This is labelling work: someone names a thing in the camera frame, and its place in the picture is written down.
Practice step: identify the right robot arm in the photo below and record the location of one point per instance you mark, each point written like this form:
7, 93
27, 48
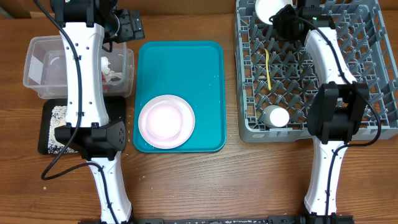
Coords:
336, 112

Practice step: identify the red ketchup packet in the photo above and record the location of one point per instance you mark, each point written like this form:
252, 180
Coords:
105, 85

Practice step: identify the white bowl with crumbs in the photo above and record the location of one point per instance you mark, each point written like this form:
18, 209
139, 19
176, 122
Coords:
266, 8

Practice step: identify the teal serving tray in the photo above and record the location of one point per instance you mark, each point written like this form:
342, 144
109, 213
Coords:
194, 71

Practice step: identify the clear plastic bin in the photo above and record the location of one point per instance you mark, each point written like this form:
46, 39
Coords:
45, 68

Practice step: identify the white round plate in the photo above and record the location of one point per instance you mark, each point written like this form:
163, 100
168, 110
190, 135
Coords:
186, 131

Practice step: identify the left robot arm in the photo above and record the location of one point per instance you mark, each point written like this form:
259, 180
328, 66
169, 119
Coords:
85, 26

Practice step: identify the white paper cup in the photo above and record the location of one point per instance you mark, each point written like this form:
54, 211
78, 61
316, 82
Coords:
276, 116

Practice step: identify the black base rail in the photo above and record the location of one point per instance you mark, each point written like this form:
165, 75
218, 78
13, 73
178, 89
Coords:
272, 219

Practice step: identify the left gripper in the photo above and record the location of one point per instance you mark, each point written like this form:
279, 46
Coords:
128, 33

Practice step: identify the yellow plastic spoon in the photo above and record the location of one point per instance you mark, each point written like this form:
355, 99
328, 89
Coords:
267, 70

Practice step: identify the pink bowl with nuts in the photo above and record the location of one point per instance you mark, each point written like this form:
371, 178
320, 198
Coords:
164, 120

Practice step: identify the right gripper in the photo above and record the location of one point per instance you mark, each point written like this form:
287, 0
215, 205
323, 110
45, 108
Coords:
278, 20

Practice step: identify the white napkin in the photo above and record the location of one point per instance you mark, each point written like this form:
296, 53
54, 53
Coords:
107, 73

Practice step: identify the black plastic tray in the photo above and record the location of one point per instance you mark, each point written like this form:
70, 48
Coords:
53, 116

